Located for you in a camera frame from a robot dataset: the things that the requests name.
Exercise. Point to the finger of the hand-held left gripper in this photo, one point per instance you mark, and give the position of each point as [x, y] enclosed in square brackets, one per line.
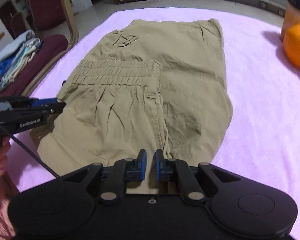
[55, 108]
[46, 102]

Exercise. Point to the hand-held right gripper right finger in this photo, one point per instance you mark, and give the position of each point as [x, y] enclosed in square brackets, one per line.
[158, 166]

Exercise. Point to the metal storage shelf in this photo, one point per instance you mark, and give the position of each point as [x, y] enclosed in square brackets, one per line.
[15, 15]

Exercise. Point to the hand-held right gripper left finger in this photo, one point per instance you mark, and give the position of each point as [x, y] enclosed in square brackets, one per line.
[143, 166]

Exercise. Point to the khaki cargo pants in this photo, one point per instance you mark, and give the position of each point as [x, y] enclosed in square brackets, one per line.
[185, 92]

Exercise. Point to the stack of folded clothes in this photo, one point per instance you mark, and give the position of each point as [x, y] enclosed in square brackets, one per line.
[12, 60]

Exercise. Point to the large orange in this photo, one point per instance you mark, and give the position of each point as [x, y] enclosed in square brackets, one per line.
[298, 47]

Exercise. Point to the maroon chair with gold frame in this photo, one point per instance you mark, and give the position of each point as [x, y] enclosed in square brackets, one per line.
[45, 2]

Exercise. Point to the pink towel mat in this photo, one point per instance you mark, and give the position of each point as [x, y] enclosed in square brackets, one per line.
[260, 130]

